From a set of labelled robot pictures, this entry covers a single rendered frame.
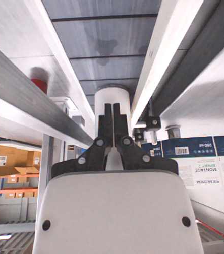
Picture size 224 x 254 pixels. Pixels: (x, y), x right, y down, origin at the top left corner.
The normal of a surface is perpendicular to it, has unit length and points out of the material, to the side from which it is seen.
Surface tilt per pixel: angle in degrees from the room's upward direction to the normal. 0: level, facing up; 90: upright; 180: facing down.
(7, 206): 90
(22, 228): 90
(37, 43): 0
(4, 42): 0
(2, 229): 90
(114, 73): 0
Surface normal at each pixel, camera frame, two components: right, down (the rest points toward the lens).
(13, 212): 0.10, -0.25
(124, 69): 0.04, 0.97
